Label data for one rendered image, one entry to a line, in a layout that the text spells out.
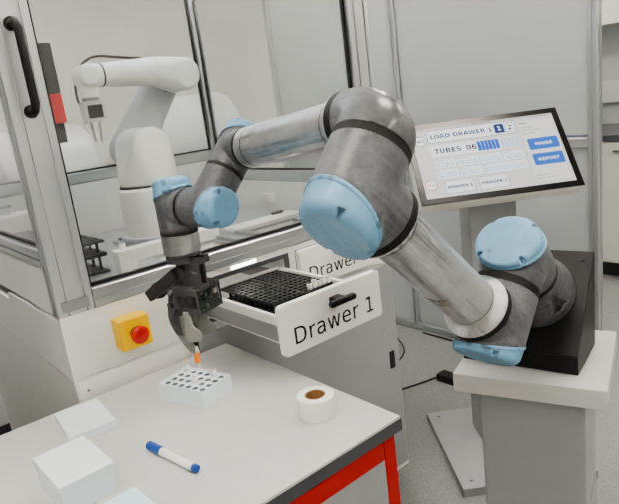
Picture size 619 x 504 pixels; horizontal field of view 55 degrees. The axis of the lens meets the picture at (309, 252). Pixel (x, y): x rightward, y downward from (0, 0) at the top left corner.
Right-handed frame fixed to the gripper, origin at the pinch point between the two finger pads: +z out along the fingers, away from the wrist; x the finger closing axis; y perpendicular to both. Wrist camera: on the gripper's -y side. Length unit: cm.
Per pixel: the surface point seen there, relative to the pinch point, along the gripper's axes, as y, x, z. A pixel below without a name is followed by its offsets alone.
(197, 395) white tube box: 6.2, -7.1, 7.0
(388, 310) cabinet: 6, 80, 22
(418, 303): -40, 211, 70
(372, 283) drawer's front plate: 26.4, 32.9, -4.3
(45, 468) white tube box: 2.0, -37.8, 4.7
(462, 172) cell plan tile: 26, 103, -18
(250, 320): 5.4, 13.3, -0.9
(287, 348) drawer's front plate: 18.4, 8.0, 1.9
